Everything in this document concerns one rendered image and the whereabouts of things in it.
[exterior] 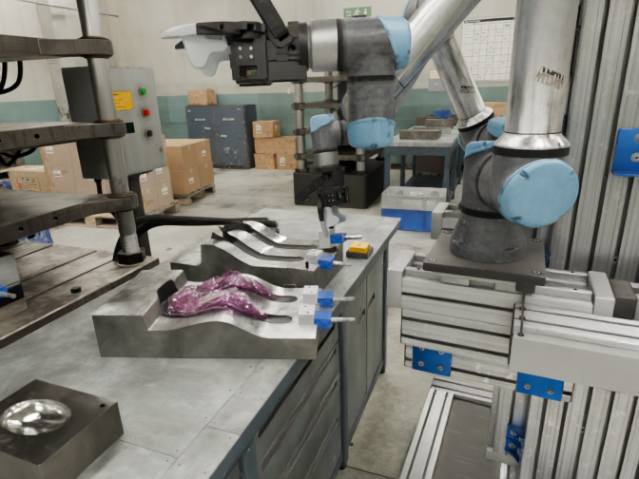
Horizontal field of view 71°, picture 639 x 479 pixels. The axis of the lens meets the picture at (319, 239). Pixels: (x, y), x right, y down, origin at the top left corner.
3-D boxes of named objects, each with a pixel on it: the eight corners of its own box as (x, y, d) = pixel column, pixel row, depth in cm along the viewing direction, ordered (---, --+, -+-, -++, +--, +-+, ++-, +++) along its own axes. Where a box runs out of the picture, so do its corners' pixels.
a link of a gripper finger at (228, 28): (197, 31, 62) (260, 33, 65) (196, 19, 62) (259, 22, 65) (195, 40, 67) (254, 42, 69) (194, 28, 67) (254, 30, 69)
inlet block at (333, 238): (364, 244, 140) (363, 227, 139) (359, 247, 135) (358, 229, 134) (325, 245, 145) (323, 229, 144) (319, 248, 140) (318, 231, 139)
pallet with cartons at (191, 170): (216, 191, 644) (210, 139, 620) (188, 205, 569) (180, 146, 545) (141, 190, 670) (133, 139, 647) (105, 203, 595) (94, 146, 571)
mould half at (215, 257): (343, 266, 152) (342, 228, 147) (315, 299, 129) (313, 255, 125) (217, 252, 169) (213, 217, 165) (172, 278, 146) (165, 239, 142)
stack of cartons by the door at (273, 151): (304, 167, 814) (302, 120, 787) (298, 170, 785) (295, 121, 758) (262, 165, 843) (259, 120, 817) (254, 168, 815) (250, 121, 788)
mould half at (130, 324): (322, 305, 125) (321, 269, 121) (316, 359, 100) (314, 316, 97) (148, 305, 129) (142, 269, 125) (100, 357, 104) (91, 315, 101)
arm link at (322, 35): (337, 11, 65) (333, 27, 73) (304, 12, 65) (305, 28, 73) (338, 66, 66) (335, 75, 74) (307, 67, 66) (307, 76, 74)
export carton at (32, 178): (80, 196, 577) (73, 164, 564) (49, 204, 538) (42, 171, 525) (45, 194, 599) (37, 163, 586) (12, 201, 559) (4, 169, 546)
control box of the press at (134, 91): (202, 378, 228) (159, 67, 180) (162, 418, 201) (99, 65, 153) (166, 370, 235) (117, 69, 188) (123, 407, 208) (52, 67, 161)
